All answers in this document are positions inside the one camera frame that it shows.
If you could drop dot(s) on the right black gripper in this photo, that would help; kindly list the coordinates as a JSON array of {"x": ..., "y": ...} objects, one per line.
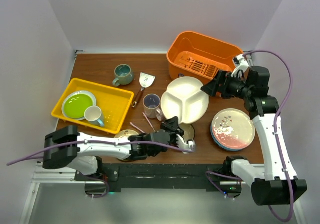
[{"x": 222, "y": 77}]

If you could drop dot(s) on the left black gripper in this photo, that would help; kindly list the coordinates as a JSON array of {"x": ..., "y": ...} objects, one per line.
[{"x": 171, "y": 124}]

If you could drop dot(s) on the white divided plate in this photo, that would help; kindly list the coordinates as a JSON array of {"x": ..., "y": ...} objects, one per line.
[{"x": 183, "y": 98}]

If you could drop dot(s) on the cream and pink branch plate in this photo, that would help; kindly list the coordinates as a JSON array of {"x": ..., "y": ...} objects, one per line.
[{"x": 233, "y": 117}]

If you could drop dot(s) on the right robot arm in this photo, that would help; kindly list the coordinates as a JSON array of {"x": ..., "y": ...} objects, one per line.
[{"x": 279, "y": 183}]

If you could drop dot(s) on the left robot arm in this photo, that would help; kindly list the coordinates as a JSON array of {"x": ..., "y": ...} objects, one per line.
[{"x": 67, "y": 147}]

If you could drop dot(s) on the orange plastic bin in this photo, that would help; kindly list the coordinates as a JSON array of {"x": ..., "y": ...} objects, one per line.
[{"x": 200, "y": 56}]

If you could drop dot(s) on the cream bowl with dark rim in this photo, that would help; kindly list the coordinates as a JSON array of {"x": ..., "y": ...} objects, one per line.
[{"x": 189, "y": 131}]

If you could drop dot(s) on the lavender mug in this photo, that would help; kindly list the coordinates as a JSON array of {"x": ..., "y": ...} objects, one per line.
[{"x": 152, "y": 109}]

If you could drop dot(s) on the pink metal tongs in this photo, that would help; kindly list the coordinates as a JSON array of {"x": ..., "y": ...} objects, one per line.
[{"x": 149, "y": 122}]

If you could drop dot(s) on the watermelon pattern plate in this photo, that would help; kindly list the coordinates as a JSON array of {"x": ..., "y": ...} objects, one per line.
[{"x": 230, "y": 138}]

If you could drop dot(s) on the small cream floral plate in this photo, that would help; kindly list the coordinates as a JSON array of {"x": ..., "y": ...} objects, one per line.
[{"x": 126, "y": 133}]

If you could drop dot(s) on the yellow plastic tray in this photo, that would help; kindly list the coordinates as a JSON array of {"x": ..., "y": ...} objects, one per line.
[{"x": 114, "y": 103}]

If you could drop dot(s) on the green ceramic mug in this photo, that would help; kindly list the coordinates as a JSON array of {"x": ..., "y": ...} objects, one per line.
[{"x": 123, "y": 75}]

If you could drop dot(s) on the green plate with grey rim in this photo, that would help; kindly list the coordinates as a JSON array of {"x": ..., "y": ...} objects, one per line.
[{"x": 76, "y": 103}]

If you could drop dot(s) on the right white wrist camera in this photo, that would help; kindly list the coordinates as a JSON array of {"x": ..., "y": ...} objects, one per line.
[{"x": 241, "y": 65}]

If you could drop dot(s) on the metal spatula with wooden handle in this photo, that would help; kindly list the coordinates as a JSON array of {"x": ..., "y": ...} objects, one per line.
[{"x": 145, "y": 80}]

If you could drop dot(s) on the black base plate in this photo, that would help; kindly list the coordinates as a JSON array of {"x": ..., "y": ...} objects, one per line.
[{"x": 167, "y": 176}]

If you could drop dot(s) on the cream cup with blue handle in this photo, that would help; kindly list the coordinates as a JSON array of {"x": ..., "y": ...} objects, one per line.
[{"x": 94, "y": 115}]

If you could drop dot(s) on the aluminium frame rail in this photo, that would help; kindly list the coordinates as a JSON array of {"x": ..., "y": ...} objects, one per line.
[{"x": 44, "y": 176}]

